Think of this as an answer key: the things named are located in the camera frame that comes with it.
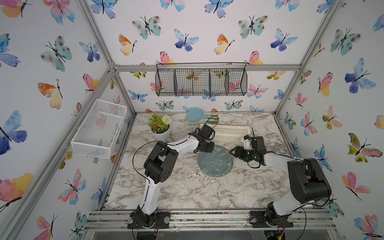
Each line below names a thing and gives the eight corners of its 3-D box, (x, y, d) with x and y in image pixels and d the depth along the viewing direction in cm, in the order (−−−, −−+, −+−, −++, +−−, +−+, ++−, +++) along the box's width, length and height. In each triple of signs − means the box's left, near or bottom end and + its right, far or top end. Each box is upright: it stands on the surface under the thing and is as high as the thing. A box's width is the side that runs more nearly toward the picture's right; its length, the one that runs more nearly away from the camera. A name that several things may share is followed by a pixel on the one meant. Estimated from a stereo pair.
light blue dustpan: (185, 122, 118) (185, 120, 116) (186, 110, 126) (185, 107, 124) (211, 122, 118) (211, 119, 116) (210, 110, 126) (210, 107, 124)
